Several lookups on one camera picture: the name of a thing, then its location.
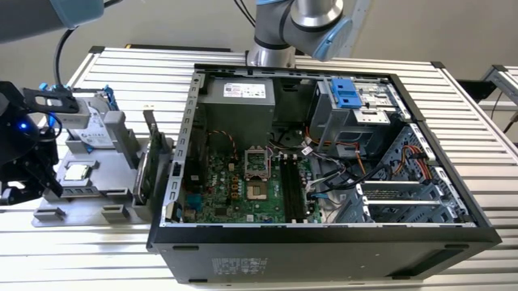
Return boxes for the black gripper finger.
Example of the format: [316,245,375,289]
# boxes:
[25,141,65,199]
[0,180,41,207]

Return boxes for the green RAM stick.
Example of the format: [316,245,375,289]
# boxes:
[60,187,100,196]

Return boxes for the black RAM slot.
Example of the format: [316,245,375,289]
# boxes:
[279,155,292,222]
[284,155,297,222]
[289,155,303,222]
[295,155,308,222]

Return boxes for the silver CPU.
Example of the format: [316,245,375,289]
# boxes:
[64,163,94,180]

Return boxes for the grey parts rack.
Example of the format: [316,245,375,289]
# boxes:
[30,110,177,227]

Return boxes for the hard disk in blue carrier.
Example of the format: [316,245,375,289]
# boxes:
[37,83,122,152]

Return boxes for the green graphics card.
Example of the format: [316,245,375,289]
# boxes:
[134,104,170,204]

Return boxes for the black case fan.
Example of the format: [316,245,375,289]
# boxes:
[184,118,209,186]

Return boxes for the metal socket cover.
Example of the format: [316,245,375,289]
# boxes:
[243,145,271,180]

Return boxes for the grey power supply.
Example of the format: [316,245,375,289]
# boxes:
[196,77,276,147]

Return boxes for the CPU socket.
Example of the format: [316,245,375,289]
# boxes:
[245,180,271,201]

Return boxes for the green motherboard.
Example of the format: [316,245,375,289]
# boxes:
[180,147,324,224]

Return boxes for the dark grey plastic shroud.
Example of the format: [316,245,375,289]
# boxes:
[279,79,319,143]

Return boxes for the black PC case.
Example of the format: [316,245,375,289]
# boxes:
[145,62,502,284]

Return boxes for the silver drive cage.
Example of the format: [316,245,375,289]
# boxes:
[309,76,408,160]

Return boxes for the blue plastic drive latch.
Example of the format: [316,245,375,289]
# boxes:
[329,78,364,109]

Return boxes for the silver disk bay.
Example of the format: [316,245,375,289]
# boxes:
[355,179,460,224]

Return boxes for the black table connector block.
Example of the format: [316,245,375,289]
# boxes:
[456,79,498,100]

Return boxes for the aluminium slatted side table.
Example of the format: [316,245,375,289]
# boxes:
[476,64,518,110]

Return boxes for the blue USB cable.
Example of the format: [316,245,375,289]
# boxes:
[46,112,64,139]

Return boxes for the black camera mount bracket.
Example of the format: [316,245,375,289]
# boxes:
[21,87,80,115]

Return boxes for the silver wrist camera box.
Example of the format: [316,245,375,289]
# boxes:
[50,101,89,130]

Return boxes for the black camera cable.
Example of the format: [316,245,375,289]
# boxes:
[53,27,80,90]

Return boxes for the twisted multicolour fan wire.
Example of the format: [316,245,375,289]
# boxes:
[206,129,240,161]

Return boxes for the labelled power cable bundle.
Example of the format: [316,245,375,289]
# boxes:
[268,132,324,158]

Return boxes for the black sleeved cable loop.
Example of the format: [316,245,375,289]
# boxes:
[311,157,367,196]

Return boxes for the orange data wire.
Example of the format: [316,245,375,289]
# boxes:
[303,125,368,176]

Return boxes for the orange yellow power wires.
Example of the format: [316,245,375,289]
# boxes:
[397,144,432,185]

